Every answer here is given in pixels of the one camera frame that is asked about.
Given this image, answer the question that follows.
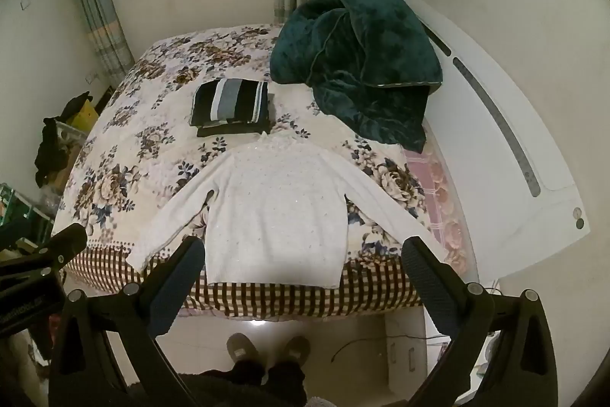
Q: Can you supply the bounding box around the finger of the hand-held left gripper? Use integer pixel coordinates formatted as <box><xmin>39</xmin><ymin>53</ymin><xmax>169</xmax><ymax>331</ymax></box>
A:
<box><xmin>0</xmin><ymin>223</ymin><xmax>89</xmax><ymax>280</ymax></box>

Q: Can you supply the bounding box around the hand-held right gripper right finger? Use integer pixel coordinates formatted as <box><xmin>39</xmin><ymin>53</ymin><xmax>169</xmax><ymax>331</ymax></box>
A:
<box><xmin>401</xmin><ymin>236</ymin><xmax>558</xmax><ymax>407</ymax></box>

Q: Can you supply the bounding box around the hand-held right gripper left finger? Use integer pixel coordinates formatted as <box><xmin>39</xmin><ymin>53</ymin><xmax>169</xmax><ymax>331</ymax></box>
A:
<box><xmin>48</xmin><ymin>236</ymin><xmax>207</xmax><ymax>407</ymax></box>

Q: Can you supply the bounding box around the white towel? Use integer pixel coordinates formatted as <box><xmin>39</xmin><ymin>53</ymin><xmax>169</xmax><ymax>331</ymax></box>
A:
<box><xmin>126</xmin><ymin>131</ymin><xmax>449</xmax><ymax>291</ymax></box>

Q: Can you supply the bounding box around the green rack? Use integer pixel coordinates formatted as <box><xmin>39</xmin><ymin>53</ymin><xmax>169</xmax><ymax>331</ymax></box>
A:
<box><xmin>0</xmin><ymin>183</ymin><xmax>56</xmax><ymax>251</ymax></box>

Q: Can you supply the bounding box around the pink floral sheet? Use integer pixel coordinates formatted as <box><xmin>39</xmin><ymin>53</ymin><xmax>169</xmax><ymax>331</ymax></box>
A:
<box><xmin>403</xmin><ymin>147</ymin><xmax>478</xmax><ymax>277</ymax></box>

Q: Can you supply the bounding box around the black cloth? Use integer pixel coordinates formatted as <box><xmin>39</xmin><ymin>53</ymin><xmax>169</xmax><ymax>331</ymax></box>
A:
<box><xmin>35</xmin><ymin>91</ymin><xmax>91</xmax><ymax>189</ymax></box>

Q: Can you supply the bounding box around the grey slipper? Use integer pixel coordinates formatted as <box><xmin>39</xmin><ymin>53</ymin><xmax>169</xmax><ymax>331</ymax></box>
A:
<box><xmin>226</xmin><ymin>333</ymin><xmax>261</xmax><ymax>366</ymax></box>
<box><xmin>281</xmin><ymin>335</ymin><xmax>311</xmax><ymax>366</ymax></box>

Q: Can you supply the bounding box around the floral bed cover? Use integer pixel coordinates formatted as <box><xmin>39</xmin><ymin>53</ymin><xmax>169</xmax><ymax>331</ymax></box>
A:
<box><xmin>50</xmin><ymin>23</ymin><xmax>477</xmax><ymax>319</ymax></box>

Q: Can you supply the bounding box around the yellow box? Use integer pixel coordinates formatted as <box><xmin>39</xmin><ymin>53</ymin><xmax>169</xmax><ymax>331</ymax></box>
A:
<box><xmin>71</xmin><ymin>101</ymin><xmax>100</xmax><ymax>132</ymax></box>

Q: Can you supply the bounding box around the black folded garment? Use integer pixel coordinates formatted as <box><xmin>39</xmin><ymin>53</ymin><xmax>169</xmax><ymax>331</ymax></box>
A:
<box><xmin>196</xmin><ymin>92</ymin><xmax>276</xmax><ymax>139</ymax></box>

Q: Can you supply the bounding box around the white headboard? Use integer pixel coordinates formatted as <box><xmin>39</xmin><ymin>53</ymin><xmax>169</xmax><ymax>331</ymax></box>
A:
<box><xmin>391</xmin><ymin>0</ymin><xmax>592</xmax><ymax>279</ymax></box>

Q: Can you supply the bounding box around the dark green plush blanket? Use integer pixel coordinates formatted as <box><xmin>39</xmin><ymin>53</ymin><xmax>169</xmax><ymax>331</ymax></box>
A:
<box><xmin>269</xmin><ymin>0</ymin><xmax>444</xmax><ymax>153</ymax></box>

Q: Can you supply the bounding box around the black floor cable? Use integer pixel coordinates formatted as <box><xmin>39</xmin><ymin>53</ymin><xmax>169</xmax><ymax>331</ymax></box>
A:
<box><xmin>331</xmin><ymin>330</ymin><xmax>445</xmax><ymax>363</ymax></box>

